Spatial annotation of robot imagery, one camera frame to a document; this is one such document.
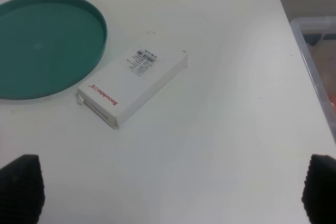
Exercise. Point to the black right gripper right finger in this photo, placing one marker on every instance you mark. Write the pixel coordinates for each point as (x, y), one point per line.
(318, 195)

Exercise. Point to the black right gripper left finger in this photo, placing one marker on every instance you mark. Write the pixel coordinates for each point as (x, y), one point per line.
(22, 190)

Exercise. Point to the teal round tray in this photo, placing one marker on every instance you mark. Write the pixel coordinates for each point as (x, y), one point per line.
(48, 46)

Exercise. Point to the white Snowwhite box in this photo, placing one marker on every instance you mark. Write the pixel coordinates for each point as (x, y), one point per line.
(120, 88)

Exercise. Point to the clear plastic storage bin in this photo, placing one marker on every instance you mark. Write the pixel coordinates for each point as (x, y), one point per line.
(315, 37)

